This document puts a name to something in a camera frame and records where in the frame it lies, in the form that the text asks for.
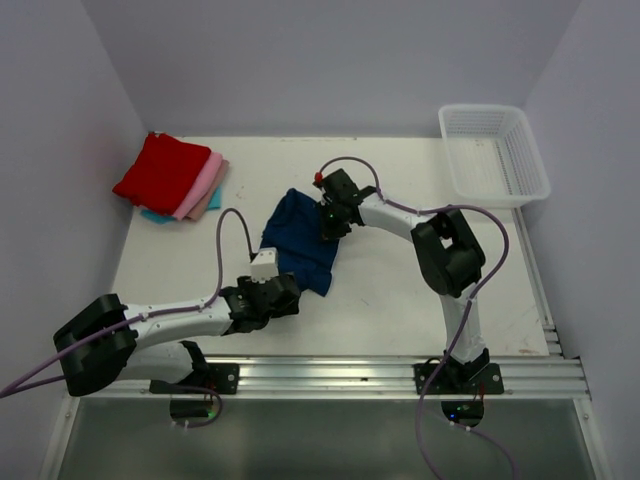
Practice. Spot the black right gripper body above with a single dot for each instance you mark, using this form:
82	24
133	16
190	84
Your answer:
332	224

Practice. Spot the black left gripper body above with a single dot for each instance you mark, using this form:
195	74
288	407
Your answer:
291	307

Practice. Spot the dark blue t shirt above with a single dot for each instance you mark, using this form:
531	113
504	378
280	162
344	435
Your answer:
294	230

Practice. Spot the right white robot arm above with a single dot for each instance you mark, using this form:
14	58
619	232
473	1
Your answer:
449	257

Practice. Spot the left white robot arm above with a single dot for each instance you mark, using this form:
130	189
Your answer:
109	341

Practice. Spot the beige folded t shirt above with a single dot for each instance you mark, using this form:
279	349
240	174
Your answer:
203	204

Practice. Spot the turquoise folded t shirt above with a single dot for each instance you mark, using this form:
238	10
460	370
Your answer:
161	220

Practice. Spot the pink folded t shirt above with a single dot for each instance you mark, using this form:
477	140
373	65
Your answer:
200	186

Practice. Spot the red folded t shirt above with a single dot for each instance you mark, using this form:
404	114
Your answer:
163	173

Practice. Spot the white plastic basket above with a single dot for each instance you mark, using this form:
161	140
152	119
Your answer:
492	155

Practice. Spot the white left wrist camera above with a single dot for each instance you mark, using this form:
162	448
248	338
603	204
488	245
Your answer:
264	265

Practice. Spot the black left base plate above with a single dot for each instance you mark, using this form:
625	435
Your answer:
219	378

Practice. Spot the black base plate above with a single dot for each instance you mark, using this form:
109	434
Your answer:
219	378
452	380

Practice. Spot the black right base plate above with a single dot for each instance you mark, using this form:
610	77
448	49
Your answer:
452	380

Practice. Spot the aluminium front rail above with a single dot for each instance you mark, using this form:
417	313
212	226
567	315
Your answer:
396	377

